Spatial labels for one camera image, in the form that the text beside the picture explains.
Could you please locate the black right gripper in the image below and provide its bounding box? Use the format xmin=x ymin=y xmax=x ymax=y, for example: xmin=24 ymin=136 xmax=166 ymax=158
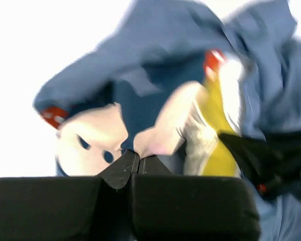
xmin=219 ymin=132 xmax=301 ymax=198

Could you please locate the white pillow with yellow edge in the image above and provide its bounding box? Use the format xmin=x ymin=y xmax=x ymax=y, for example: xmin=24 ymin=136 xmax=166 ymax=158
xmin=133 ymin=55 xmax=246 ymax=177

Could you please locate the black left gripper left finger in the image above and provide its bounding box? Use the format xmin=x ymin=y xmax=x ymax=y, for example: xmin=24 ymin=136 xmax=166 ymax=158
xmin=0 ymin=151 xmax=138 ymax=240

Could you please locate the blue cartoon print pillowcase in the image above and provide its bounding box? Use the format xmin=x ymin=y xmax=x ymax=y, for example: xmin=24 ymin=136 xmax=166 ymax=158
xmin=32 ymin=0 xmax=301 ymax=241

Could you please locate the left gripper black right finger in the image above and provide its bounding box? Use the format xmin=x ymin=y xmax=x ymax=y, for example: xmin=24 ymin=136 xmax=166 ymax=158
xmin=131 ymin=156 xmax=260 ymax=240

